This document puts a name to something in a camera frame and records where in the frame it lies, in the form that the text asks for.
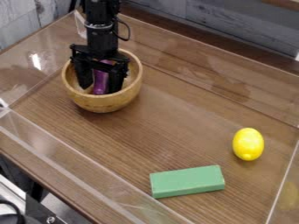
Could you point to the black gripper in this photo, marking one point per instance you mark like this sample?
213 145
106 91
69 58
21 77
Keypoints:
110 62

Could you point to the purple toy eggplant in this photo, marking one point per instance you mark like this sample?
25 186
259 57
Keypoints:
101 83

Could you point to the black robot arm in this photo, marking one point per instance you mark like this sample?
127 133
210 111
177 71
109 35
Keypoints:
102 24

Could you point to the brown wooden bowl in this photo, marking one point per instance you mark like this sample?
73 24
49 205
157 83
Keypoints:
95 98

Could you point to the yellow toy lemon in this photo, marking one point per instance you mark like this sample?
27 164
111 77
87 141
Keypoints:
249 144

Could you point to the green rectangular block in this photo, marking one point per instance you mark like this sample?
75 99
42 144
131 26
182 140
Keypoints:
187 181

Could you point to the clear acrylic corner bracket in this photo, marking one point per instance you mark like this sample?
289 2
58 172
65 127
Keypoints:
81 24

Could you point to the clear acrylic tray wall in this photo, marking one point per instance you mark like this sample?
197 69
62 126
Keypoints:
79 180

